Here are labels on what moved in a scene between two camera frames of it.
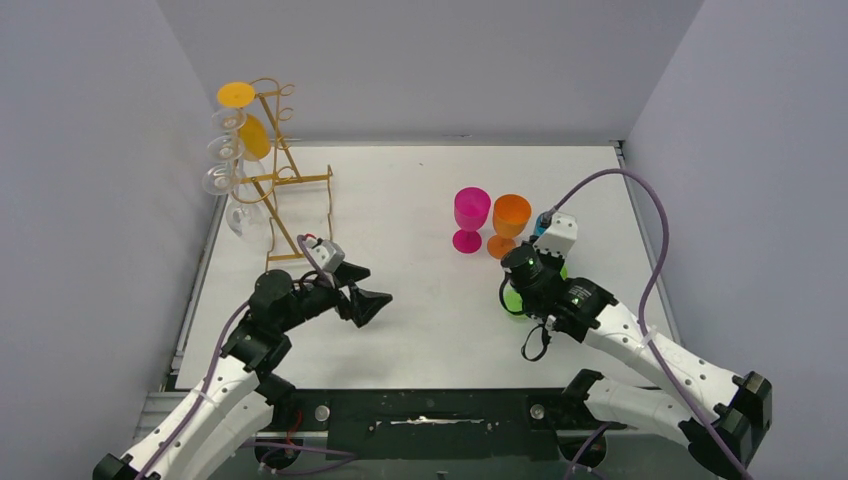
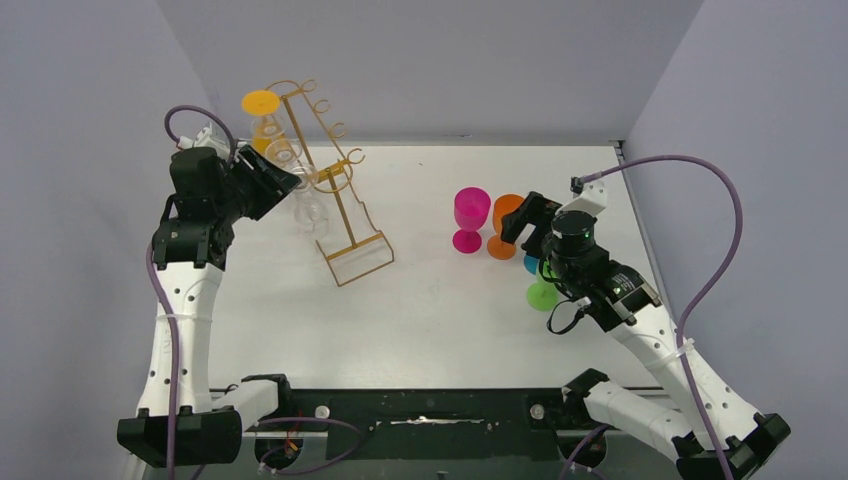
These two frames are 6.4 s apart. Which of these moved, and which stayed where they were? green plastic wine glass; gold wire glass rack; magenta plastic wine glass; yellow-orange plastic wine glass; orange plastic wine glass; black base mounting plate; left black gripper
Moved: green plastic wine glass; gold wire glass rack; yellow-orange plastic wine glass; left black gripper
Stayed: magenta plastic wine glass; black base mounting plate; orange plastic wine glass
